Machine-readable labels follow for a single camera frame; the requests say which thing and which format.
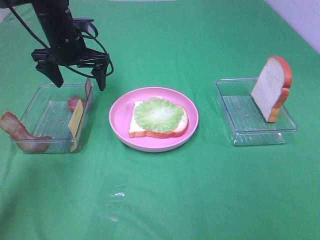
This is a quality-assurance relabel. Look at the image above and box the toy yellow cheese slice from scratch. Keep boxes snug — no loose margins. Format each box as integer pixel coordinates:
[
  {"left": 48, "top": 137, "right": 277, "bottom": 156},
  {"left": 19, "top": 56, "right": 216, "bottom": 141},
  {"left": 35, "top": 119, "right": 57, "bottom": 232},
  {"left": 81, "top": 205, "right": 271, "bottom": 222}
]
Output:
[{"left": 67, "top": 100, "right": 84, "bottom": 152}]

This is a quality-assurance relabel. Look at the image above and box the toy bacon strip front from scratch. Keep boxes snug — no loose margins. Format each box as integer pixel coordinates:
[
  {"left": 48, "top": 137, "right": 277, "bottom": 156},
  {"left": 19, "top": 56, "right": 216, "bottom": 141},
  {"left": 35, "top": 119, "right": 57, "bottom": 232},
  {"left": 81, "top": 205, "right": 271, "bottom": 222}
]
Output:
[{"left": 0, "top": 111, "right": 51, "bottom": 153}]

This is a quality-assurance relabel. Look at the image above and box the toy bread slice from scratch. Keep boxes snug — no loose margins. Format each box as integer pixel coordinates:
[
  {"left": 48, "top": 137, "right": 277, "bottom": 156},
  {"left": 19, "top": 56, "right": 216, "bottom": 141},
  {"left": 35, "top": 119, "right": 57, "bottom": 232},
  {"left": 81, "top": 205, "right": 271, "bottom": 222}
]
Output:
[
  {"left": 251, "top": 56, "right": 293, "bottom": 123},
  {"left": 128, "top": 101, "right": 190, "bottom": 139}
]

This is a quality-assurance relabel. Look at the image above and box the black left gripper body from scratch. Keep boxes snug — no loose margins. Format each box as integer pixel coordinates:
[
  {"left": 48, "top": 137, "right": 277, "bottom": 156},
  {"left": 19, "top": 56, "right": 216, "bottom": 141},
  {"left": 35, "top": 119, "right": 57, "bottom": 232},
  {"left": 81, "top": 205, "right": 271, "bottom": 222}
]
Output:
[{"left": 31, "top": 17, "right": 110, "bottom": 68}]

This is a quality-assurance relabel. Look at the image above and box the toy lettuce leaf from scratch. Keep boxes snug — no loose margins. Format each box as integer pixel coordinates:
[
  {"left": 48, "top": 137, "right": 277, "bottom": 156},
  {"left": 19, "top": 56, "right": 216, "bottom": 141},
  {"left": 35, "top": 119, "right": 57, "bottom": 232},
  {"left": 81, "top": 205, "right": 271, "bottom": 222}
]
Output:
[{"left": 133, "top": 97, "right": 186, "bottom": 134}]

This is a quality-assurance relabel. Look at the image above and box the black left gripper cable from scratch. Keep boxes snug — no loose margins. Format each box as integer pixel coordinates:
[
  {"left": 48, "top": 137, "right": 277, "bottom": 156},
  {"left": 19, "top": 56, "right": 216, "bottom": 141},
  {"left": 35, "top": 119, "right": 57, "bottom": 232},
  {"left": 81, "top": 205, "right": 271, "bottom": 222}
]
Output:
[{"left": 7, "top": 0, "right": 115, "bottom": 79}]

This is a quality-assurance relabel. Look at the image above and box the toy bread slice upright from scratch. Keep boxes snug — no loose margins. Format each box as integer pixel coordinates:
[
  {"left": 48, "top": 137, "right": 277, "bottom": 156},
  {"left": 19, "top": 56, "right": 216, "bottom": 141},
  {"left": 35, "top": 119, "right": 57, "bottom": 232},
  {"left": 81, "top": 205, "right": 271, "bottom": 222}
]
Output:
[{"left": 251, "top": 56, "right": 293, "bottom": 123}]

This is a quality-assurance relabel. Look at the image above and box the pink round plate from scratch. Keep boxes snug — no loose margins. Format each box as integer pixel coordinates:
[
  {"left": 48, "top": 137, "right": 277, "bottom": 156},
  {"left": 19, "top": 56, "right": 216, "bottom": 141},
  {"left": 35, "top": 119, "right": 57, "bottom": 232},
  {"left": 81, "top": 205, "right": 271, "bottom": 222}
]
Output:
[{"left": 109, "top": 87, "right": 199, "bottom": 153}]

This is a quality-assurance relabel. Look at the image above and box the clear plastic film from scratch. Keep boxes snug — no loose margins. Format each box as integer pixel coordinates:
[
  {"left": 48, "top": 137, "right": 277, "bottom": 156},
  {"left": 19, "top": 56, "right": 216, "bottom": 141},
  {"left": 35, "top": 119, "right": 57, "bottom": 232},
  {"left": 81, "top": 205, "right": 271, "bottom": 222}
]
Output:
[{"left": 96, "top": 173, "right": 129, "bottom": 223}]

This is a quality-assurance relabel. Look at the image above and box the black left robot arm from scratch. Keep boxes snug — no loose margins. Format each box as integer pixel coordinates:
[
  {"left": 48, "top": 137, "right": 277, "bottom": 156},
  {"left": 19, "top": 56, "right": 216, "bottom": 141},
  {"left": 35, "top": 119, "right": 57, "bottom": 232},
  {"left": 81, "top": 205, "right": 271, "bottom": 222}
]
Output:
[{"left": 0, "top": 0, "right": 114, "bottom": 91}]

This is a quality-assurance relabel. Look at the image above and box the toy bacon strip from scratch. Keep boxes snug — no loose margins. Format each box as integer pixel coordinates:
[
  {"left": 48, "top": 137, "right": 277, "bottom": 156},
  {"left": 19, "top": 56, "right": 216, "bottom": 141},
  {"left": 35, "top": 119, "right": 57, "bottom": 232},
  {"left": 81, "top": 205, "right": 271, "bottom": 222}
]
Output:
[
  {"left": 67, "top": 77, "right": 92, "bottom": 112},
  {"left": 0, "top": 111, "right": 51, "bottom": 153}
]

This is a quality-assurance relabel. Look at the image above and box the clear bread container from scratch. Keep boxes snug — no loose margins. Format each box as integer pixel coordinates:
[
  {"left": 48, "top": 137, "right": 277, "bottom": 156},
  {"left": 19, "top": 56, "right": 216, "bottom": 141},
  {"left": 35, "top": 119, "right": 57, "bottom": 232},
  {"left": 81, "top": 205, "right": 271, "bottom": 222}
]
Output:
[{"left": 214, "top": 78, "right": 298, "bottom": 146}]

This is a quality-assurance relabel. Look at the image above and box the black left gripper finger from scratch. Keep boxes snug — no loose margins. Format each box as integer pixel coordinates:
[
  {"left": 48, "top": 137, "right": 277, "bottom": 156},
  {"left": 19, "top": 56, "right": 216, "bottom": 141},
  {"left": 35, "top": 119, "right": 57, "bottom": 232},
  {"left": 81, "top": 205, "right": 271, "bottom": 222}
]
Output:
[
  {"left": 91, "top": 65, "right": 107, "bottom": 91},
  {"left": 35, "top": 61, "right": 64, "bottom": 88}
]

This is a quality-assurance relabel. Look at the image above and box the clear fillings container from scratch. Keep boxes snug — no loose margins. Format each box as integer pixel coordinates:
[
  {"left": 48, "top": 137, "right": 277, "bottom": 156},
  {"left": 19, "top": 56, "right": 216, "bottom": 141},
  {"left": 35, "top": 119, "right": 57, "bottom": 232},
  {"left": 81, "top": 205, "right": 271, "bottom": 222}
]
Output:
[{"left": 20, "top": 83, "right": 94, "bottom": 154}]

